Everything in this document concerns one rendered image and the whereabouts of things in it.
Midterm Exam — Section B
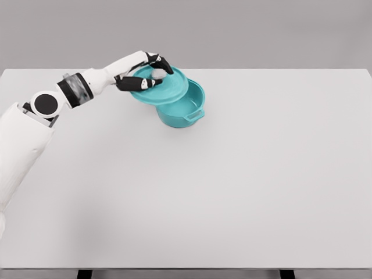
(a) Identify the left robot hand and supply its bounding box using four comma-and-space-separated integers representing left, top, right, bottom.
102, 50, 174, 92

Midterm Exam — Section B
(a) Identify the teal pot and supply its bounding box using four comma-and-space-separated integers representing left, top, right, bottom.
156, 77, 206, 129

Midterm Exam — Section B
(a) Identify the teal pot lid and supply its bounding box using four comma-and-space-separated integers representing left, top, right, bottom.
128, 65, 190, 105

